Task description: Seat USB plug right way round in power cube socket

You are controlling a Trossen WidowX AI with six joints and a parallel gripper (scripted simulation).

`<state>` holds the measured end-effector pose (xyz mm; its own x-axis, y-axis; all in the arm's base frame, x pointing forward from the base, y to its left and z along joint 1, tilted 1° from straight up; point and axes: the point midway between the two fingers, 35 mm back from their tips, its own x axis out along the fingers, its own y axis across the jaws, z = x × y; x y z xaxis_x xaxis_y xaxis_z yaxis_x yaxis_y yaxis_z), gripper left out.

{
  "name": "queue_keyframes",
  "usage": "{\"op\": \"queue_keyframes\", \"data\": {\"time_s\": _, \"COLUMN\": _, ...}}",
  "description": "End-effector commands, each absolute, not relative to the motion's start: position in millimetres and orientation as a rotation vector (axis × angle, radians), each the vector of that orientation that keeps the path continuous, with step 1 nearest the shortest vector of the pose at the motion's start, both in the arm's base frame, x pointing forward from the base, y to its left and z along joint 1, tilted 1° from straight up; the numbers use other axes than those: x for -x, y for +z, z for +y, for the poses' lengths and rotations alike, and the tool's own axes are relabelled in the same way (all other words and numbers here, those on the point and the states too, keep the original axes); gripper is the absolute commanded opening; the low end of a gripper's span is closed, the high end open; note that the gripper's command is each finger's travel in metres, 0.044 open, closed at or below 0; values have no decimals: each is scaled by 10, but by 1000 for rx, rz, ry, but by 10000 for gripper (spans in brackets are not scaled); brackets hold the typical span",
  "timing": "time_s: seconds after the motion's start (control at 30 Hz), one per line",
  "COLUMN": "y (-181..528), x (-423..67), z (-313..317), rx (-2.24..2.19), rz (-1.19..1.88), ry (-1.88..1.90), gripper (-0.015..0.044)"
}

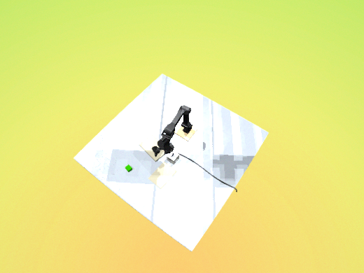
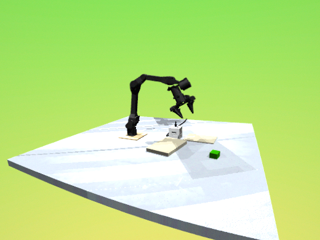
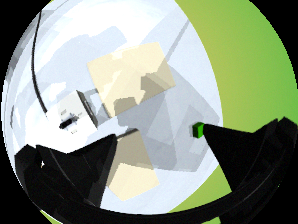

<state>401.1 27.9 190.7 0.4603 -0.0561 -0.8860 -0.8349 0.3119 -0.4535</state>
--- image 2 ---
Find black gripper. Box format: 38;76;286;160
170;92;196;119

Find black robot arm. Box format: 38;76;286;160
125;74;191;137

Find small green block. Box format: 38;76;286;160
209;150;220;159

